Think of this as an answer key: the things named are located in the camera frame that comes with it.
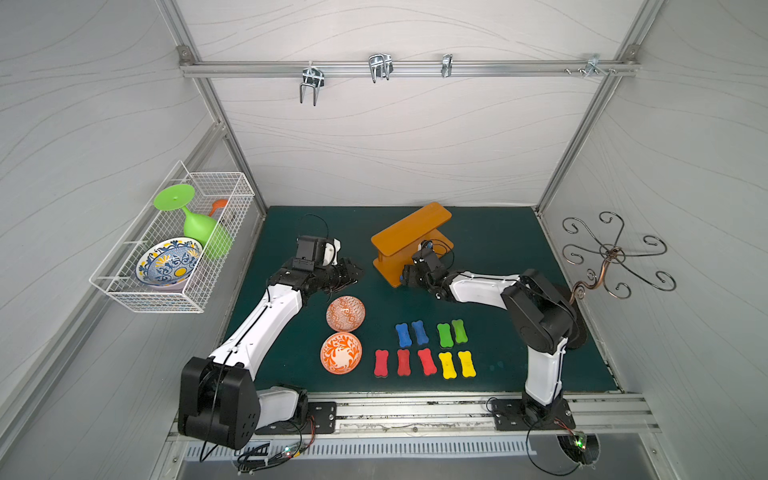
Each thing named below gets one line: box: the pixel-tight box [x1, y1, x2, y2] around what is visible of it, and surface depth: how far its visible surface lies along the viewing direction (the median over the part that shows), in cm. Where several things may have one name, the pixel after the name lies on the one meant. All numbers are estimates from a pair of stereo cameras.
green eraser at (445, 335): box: [437, 323, 454, 348], surface depth 88 cm
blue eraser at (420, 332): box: [411, 320, 429, 345], surface depth 88 cm
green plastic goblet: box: [154, 184, 233, 261], surface depth 64 cm
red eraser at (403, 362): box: [397, 349, 411, 377], surface depth 82 cm
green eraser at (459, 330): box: [452, 319, 468, 343], surface depth 88 cm
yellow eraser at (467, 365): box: [458, 350, 477, 378], surface depth 82 cm
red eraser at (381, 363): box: [374, 349, 389, 377], surface depth 82 cm
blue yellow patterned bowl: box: [135, 237, 204, 290], surface depth 63 cm
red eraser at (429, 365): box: [418, 348, 437, 376], surface depth 82 cm
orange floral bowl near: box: [320, 332, 363, 375], surface depth 84 cm
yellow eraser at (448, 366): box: [438, 352, 457, 380], surface depth 82 cm
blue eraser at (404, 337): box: [395, 323, 412, 348], surface depth 88 cm
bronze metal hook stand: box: [562, 211, 676, 305], surface depth 70 cm
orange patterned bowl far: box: [326, 295, 366, 333], surface depth 92 cm
